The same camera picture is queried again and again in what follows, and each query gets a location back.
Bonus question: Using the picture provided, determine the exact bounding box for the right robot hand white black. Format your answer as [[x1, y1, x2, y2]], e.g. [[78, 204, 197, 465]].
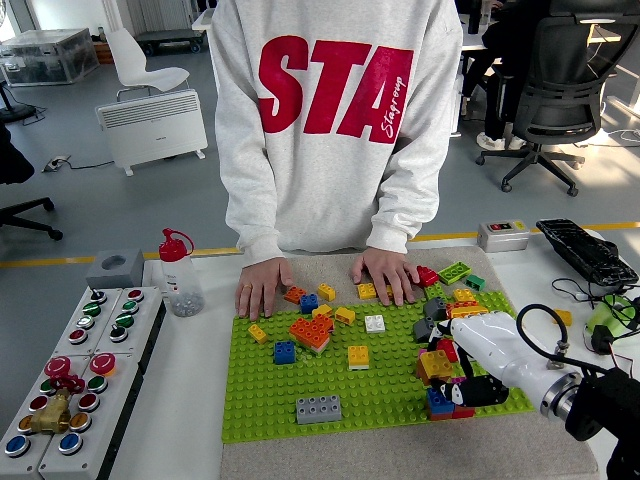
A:
[[428, 309, 572, 409]]

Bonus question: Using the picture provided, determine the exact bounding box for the person's left hand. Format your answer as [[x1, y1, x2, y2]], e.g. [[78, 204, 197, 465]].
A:
[[349, 248, 421, 307]]

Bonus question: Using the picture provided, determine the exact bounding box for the person's right hand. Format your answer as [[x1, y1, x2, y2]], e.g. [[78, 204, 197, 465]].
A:
[[234, 257, 295, 322]]

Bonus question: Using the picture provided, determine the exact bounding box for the green studded baseplate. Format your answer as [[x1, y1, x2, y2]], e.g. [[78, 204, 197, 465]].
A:
[[221, 289, 535, 445]]

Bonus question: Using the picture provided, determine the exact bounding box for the red sloped brick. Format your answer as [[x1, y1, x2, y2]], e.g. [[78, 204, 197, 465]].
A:
[[412, 265, 440, 289], [435, 338, 460, 364]]

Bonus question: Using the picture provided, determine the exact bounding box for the dark grey sloped brick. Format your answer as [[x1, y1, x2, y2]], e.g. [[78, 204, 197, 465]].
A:
[[412, 317, 438, 344], [422, 296, 449, 322]]

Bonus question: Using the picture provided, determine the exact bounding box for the orange layered brick stack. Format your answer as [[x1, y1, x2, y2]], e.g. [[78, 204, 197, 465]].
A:
[[288, 313, 335, 356]]

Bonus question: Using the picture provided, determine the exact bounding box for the clear bottle red cap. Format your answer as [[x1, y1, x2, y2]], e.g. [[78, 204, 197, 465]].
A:
[[158, 228, 206, 318]]

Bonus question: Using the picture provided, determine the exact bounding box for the yellow on white brick stack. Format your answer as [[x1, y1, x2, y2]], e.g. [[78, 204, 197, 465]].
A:
[[347, 344, 371, 372]]

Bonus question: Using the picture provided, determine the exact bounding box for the grey four-button control box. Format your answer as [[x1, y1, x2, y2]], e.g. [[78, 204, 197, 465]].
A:
[[54, 288, 124, 357], [93, 285, 167, 357]]

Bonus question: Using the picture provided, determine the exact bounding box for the black wrapped keyboard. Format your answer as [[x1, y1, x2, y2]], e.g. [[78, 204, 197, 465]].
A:
[[535, 218, 640, 287]]

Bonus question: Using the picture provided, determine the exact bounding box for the grey block round hole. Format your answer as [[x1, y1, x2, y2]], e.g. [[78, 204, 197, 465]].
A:
[[84, 248, 145, 290]]

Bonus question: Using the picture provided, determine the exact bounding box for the grey two-by-four brick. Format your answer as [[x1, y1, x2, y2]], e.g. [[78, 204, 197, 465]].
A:
[[295, 394, 343, 426]]

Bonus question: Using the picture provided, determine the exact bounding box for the grey-brown mat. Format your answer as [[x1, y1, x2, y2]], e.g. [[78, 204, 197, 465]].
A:
[[219, 245, 600, 480]]

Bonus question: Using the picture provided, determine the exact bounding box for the white computer tower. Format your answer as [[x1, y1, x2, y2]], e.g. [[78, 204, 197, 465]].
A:
[[447, 89, 464, 137]]

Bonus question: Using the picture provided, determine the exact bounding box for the white panel heater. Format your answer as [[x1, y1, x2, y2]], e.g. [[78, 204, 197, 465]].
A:
[[94, 88, 209, 177]]

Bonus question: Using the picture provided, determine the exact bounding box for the seated person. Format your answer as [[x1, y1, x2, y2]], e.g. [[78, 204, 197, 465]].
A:
[[459, 0, 556, 151]]

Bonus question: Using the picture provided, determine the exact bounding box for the grey emergency-stop button box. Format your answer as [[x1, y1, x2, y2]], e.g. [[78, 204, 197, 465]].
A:
[[0, 354, 94, 480], [37, 351, 146, 480]]

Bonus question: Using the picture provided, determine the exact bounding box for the white plastic chair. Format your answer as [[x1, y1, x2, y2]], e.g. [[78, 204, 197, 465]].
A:
[[104, 27, 191, 102]]

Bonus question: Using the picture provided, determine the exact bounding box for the brass valve red handwheel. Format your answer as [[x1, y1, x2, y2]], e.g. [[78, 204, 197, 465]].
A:
[[28, 374, 86, 435]]

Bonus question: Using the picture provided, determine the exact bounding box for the black swivel chair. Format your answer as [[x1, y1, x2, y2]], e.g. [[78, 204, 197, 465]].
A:
[[0, 122, 65, 243]]

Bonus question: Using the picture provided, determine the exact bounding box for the black mesh office chair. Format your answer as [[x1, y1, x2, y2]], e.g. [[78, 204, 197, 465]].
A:
[[474, 0, 640, 197]]

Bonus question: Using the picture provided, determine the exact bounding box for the black wheeled dolly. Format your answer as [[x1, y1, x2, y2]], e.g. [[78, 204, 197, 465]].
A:
[[134, 28, 205, 55]]

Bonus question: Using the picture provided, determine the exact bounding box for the black stand base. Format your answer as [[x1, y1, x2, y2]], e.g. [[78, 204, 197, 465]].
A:
[[0, 79, 39, 126]]

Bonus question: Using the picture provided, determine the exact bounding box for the clear storage crate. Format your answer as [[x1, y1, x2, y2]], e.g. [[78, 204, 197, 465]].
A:
[[0, 28, 100, 87]]

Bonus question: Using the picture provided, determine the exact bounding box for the black servo with wires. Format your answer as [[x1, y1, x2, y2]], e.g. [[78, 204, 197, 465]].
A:
[[583, 324, 639, 374]]

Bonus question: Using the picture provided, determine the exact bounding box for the grey switch box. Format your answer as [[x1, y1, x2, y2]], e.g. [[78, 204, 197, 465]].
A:
[[476, 219, 531, 254]]

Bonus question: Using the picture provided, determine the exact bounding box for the black plug with cord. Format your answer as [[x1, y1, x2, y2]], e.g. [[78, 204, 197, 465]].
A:
[[551, 277, 640, 326]]

